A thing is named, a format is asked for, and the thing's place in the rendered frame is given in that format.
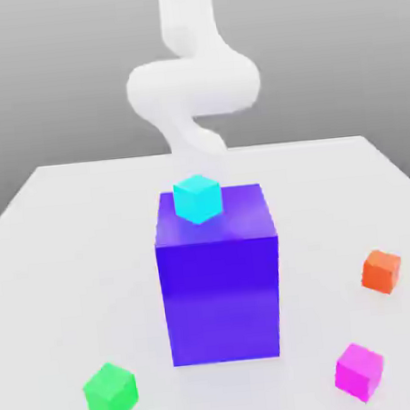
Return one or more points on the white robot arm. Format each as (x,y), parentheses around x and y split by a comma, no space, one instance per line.
(193,86)

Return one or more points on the small cyan cube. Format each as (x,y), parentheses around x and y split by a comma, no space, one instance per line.
(197,200)

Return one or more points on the small orange cube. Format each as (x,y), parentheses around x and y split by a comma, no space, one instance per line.
(381,272)

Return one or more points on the small green cube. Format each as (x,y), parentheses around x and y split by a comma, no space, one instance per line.
(110,394)

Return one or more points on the small magenta cube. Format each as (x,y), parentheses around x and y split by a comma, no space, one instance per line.
(358,372)

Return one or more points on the large purple box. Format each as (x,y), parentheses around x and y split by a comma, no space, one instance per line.
(220,295)

